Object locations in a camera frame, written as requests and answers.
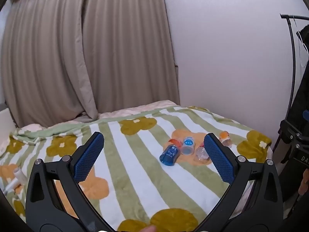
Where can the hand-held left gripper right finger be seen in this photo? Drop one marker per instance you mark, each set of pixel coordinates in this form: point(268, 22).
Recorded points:
point(218, 159)

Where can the clear bottle with orange cap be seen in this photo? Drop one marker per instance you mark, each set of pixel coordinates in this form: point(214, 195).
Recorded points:
point(225, 138)

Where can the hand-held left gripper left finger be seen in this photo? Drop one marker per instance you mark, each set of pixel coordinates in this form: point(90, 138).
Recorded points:
point(88, 159)

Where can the clear bottle with red cap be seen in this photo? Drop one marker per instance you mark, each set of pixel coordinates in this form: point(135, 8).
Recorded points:
point(202, 153)

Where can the red plastic cup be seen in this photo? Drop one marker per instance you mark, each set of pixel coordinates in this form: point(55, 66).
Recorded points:
point(174, 141)

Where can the beige curtain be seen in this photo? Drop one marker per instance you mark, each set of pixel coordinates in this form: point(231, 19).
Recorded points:
point(72, 53)

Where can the dark blue plastic bottle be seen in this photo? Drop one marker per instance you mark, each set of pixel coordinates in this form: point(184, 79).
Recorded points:
point(170, 155)

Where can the dark hanging garment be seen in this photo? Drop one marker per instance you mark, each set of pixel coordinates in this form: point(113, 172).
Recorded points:
point(303, 82)

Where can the white lint roller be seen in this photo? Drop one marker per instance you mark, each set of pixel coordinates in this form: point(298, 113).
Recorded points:
point(17, 177)

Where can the floral striped blanket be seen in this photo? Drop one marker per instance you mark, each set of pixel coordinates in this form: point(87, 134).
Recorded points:
point(135, 164)

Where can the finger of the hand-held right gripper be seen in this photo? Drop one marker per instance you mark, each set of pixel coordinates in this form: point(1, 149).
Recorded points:
point(288, 130)

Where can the cream bed sheet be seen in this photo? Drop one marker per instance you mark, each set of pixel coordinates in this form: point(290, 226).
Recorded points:
point(137, 108)

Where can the black clothes rack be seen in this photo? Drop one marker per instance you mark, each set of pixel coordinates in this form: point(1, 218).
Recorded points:
point(292, 60)

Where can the person's right forearm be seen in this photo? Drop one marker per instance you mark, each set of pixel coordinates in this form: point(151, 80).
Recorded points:
point(304, 188)

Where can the person's left hand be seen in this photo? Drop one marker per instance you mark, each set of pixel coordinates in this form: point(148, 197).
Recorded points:
point(148, 229)

